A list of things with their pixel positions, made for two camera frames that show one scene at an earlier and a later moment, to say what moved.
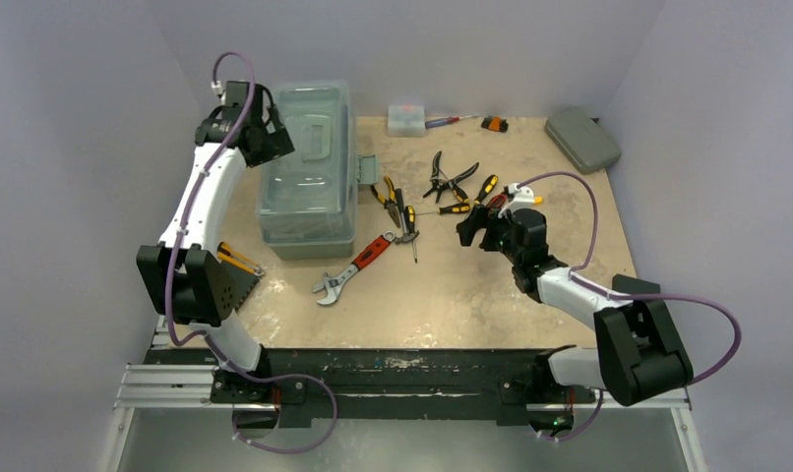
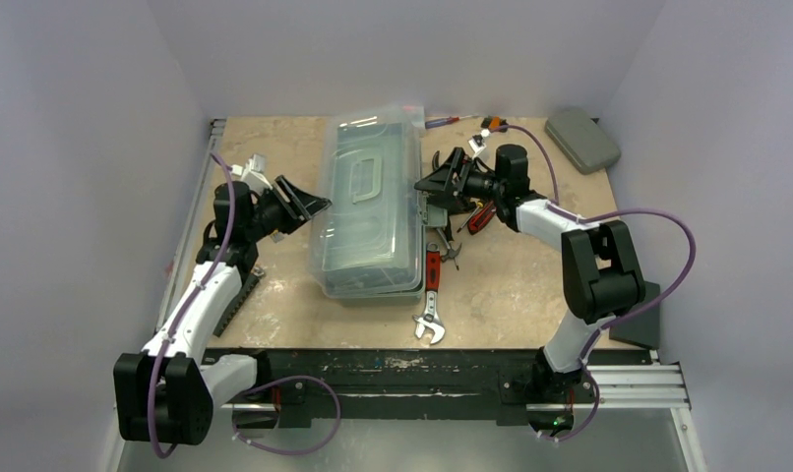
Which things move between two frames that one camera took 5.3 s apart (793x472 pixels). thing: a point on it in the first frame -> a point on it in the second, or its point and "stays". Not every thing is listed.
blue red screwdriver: [442, 121] stays
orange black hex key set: [495, 123] stays
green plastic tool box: [308, 199] -> [374, 227]
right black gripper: [490, 230] -> [457, 176]
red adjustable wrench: [333, 283] -> [433, 279]
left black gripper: [278, 143] -> [301, 206]
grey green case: [582, 140] stays
